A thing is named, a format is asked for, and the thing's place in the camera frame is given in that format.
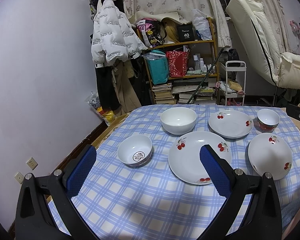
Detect red patterned small bowl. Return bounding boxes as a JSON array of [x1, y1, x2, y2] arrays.
[[257, 109, 280, 132]]

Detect cherry plate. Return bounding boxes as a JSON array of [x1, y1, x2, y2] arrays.
[[248, 133, 293, 180], [168, 131, 232, 185], [208, 110, 254, 139]]

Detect large white bowl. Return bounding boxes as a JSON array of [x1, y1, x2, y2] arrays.
[[160, 107, 197, 135]]

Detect small patterned bowl with emblem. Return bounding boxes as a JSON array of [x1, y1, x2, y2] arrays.
[[117, 134, 153, 167]]

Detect cream recliner chair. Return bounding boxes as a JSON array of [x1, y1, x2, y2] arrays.
[[226, 0, 300, 89]]

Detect white utility cart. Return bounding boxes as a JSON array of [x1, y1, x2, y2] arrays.
[[219, 61, 247, 106]]

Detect dark green pole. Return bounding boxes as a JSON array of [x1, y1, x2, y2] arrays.
[[186, 48, 224, 105]]

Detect blue plaid tablecloth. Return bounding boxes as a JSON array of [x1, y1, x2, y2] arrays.
[[71, 105, 300, 239]]

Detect yellow toy bag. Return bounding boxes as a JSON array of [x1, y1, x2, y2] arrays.
[[85, 92, 116, 126]]

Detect wooden shelf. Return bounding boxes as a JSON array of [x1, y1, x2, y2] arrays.
[[143, 17, 219, 104]]

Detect red gift bag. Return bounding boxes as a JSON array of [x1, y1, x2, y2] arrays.
[[166, 50, 190, 77]]

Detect stack of books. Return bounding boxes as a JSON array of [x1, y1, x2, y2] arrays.
[[152, 83, 176, 105]]

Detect black box with 40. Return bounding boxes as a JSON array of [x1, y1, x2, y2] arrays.
[[177, 23, 195, 42]]

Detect teal bag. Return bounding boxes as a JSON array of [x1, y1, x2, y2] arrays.
[[143, 50, 169, 85]]

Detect beige coat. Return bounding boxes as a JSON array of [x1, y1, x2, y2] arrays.
[[112, 60, 141, 115]]

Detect white puffer jacket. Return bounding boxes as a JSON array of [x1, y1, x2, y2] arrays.
[[91, 0, 147, 68]]

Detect lower wall socket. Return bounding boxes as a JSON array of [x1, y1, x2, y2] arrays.
[[14, 172, 24, 184]]

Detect wall socket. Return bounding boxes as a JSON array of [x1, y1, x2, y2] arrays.
[[26, 157, 38, 170], [14, 172, 24, 184]]

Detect upper wall socket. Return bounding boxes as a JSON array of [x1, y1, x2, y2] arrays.
[[26, 157, 38, 170]]

